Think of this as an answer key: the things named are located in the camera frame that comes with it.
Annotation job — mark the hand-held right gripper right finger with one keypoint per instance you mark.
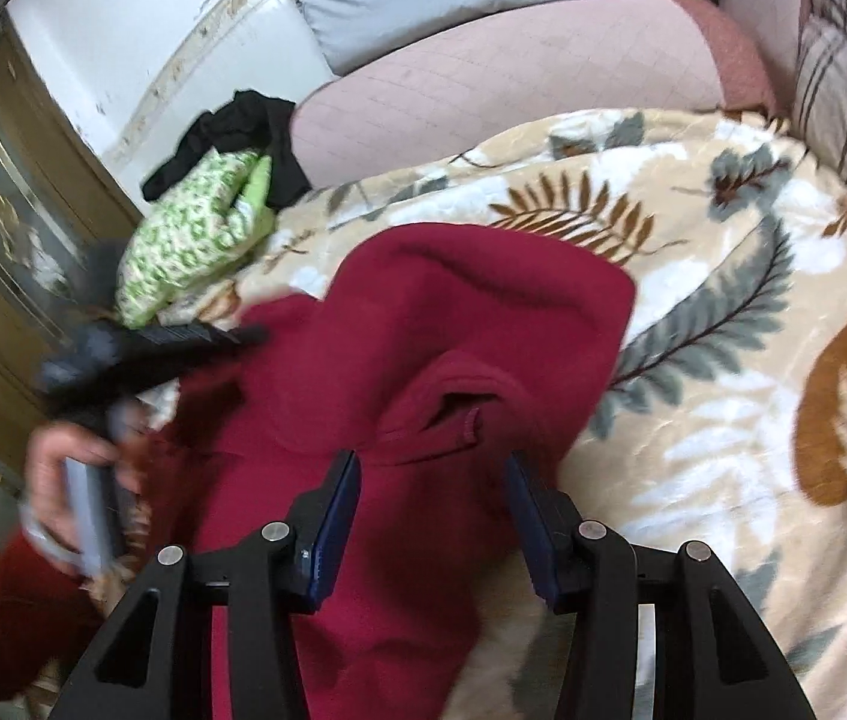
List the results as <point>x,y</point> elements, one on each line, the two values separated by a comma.
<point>532,532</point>

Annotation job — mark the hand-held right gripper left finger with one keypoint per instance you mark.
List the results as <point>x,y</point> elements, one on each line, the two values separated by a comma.
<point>336,516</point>

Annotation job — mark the pink quilted blanket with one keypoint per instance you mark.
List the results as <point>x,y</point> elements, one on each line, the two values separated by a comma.
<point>513,67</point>

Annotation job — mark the wooden cabinet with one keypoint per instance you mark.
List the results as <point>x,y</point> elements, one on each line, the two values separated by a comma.
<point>3,240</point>

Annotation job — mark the white headboard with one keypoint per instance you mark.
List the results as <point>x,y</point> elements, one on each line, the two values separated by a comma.
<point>168,52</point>

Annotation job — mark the leaf print blanket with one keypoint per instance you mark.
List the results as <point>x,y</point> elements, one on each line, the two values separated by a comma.
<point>693,315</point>

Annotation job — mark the black cloth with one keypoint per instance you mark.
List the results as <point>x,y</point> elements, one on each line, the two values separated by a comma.
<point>258,135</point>

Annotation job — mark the person's left hand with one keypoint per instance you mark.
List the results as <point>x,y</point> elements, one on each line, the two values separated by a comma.
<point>56,480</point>

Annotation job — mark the dark red fleece garment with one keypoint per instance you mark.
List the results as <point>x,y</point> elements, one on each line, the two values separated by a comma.
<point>408,405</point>

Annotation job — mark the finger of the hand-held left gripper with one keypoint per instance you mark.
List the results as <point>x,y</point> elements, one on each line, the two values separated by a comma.
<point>217,336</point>

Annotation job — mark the green patterned cloth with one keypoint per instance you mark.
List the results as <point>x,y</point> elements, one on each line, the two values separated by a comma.
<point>187,229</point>

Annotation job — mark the person's left forearm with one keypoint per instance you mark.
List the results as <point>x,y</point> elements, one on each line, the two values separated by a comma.
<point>11,615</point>

